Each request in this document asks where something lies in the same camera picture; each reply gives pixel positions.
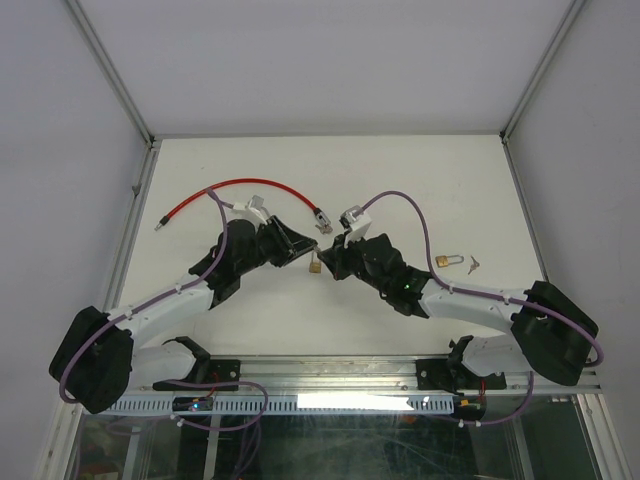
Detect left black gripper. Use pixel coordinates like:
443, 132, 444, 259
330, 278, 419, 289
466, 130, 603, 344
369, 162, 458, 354
236, 216, 317, 276

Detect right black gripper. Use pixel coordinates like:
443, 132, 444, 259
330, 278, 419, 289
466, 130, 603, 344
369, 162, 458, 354
317, 230, 390, 296

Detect small brass padlock long shackle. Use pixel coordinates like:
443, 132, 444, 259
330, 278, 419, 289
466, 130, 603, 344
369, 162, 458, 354
309, 251, 322, 274

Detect silver key pair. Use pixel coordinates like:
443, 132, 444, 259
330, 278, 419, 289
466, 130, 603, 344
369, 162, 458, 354
315, 222, 333, 235

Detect red cable lock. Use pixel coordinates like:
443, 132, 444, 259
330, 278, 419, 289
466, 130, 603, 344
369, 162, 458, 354
152, 176, 333, 236

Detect silver keys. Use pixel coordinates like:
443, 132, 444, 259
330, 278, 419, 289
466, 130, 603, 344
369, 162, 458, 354
468, 256, 480, 274

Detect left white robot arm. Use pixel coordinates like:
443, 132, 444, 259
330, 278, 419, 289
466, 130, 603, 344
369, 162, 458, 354
49, 216, 318, 414

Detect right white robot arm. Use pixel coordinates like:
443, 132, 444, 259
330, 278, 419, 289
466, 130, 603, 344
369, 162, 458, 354
319, 234, 599, 387

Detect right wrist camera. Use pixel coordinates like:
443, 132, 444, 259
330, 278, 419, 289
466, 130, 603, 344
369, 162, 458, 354
340, 205, 372, 248

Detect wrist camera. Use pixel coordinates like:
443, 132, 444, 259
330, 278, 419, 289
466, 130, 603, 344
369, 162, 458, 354
340, 205, 372, 248
231, 195, 270, 226

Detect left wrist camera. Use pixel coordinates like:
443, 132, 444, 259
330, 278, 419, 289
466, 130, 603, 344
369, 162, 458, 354
231, 195, 270, 226

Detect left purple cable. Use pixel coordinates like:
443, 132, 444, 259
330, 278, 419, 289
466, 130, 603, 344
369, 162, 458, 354
58, 187, 272, 480

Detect purple cable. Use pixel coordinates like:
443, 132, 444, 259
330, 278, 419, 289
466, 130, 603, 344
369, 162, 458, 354
58, 187, 272, 480
359, 189, 605, 429

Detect aluminium mounting rail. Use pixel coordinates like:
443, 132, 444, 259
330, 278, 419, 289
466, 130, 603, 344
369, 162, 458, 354
134, 354, 601, 396

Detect white slotted cable duct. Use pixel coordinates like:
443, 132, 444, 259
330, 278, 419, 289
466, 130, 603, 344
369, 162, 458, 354
105, 393, 454, 417

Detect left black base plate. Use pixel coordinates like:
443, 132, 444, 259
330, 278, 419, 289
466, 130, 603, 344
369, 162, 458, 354
152, 358, 241, 391

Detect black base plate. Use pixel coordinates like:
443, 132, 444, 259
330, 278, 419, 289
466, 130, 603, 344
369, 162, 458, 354
152, 358, 241, 391
415, 358, 506, 394

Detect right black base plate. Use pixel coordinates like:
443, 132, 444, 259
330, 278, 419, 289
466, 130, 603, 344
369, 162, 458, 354
415, 358, 506, 394

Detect left aluminium frame post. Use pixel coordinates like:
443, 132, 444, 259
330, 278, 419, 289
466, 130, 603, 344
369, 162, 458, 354
64, 0, 161, 151

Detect aluminium frame post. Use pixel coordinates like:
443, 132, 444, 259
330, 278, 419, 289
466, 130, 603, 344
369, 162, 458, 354
64, 0, 161, 151
499, 0, 587, 141

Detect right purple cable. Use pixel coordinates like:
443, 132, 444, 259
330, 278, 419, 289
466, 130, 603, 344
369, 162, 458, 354
359, 189, 605, 429

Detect right aluminium frame post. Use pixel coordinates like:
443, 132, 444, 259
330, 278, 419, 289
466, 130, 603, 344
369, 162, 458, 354
499, 0, 587, 141

